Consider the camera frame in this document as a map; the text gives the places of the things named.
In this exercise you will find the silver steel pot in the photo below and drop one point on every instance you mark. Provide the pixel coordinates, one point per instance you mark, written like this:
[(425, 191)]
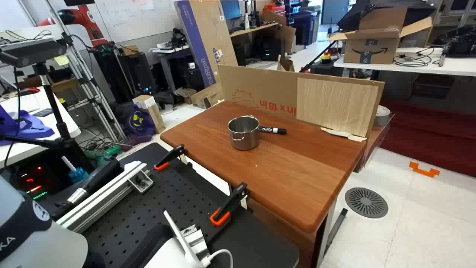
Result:
[(243, 138)]

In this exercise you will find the black white dry-erase marker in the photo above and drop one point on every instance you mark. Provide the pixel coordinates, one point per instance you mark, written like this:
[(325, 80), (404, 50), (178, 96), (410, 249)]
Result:
[(273, 130)]

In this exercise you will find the orange floor marker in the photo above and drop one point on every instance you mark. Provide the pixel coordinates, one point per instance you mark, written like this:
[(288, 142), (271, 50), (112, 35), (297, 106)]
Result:
[(425, 170)]

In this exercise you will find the black orange bar clamp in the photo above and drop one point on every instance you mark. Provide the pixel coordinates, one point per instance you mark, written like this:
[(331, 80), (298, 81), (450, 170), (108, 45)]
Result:
[(227, 206), (169, 158)]

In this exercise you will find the brown cardboard backdrop panel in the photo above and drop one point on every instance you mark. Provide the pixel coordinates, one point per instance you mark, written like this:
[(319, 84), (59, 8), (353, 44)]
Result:
[(303, 97)]

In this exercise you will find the black perforated breadboard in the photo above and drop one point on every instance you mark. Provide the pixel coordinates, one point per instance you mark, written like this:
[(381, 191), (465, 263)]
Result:
[(179, 196)]

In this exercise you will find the small cardboard box white lid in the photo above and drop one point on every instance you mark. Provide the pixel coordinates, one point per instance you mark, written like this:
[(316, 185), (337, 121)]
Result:
[(149, 112)]

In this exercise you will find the tall cardboard box blue side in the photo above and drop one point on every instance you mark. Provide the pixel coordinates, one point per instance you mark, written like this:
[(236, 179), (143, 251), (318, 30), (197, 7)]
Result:
[(210, 35)]

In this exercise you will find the white foam strip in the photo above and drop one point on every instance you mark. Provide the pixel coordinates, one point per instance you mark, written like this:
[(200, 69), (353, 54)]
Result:
[(343, 135)]

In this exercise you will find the yellow red emergency stop button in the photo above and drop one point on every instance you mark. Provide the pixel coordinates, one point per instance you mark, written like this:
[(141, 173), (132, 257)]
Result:
[(326, 56)]

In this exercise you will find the black metal table leg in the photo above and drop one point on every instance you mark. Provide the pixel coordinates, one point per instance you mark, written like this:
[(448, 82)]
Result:
[(337, 227)]

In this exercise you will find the grey bucket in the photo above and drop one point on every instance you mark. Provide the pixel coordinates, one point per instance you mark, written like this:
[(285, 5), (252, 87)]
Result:
[(381, 117)]

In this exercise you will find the round grey floor grate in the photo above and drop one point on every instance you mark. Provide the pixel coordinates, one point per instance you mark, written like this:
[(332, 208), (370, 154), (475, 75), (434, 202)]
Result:
[(367, 203)]

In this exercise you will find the metal ladder shelf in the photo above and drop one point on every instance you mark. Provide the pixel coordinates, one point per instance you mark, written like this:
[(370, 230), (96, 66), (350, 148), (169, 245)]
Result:
[(90, 84)]

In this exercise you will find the open cardboard shipping box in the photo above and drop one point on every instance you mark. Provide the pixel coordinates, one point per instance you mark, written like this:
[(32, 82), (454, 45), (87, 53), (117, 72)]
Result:
[(373, 44)]

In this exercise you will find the black controller with lights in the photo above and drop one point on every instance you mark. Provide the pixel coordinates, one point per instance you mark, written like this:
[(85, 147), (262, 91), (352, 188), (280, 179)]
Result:
[(35, 179)]

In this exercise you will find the purple cloth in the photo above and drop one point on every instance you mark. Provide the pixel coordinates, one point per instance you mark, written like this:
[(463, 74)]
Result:
[(23, 127)]

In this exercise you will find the white work table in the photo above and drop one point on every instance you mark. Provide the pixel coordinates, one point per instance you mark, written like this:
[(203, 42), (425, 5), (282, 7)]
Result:
[(448, 68)]

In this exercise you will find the plain aluminium rail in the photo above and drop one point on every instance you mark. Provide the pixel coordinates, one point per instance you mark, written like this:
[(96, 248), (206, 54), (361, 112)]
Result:
[(176, 233)]

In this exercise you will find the aluminium rail with bracket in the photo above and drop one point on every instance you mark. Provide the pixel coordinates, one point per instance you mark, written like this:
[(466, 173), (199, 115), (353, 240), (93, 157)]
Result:
[(99, 196)]

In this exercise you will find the black camera tripod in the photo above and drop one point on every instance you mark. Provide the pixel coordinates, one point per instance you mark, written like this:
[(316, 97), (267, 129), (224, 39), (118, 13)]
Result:
[(56, 117)]

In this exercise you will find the black stereo camera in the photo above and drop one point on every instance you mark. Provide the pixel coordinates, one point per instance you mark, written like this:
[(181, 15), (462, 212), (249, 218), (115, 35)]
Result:
[(30, 51)]

